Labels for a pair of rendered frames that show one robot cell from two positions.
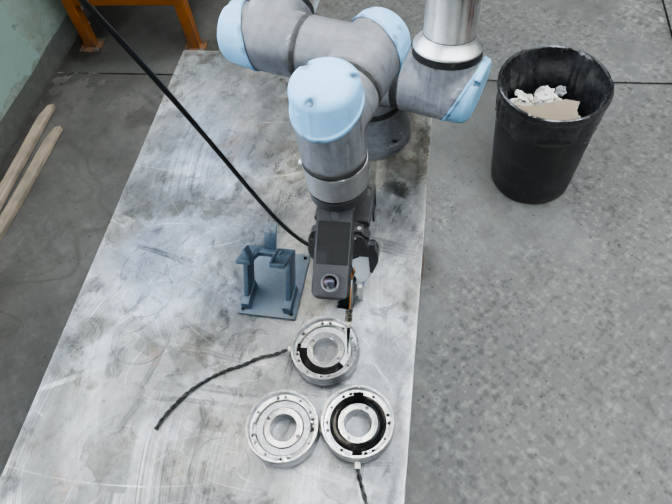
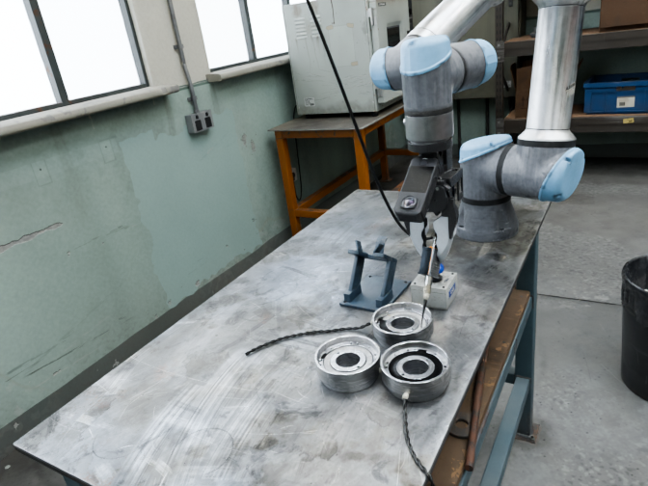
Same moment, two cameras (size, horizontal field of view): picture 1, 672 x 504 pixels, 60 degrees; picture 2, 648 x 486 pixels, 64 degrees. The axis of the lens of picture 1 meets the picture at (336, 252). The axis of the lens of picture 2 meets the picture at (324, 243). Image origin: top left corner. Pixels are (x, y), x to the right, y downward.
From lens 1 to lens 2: 0.52 m
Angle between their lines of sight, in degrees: 35
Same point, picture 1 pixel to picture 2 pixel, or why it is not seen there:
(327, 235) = (415, 175)
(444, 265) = (560, 440)
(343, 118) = (433, 55)
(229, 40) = (376, 63)
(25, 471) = (141, 362)
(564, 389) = not seen: outside the picture
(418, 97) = (519, 174)
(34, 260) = not seen: hidden behind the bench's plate
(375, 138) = (484, 221)
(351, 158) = (437, 95)
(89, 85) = not seen: hidden behind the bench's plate
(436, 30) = (534, 119)
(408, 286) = (491, 307)
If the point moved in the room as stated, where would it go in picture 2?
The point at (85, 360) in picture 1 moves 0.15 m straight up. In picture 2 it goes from (215, 313) to (199, 249)
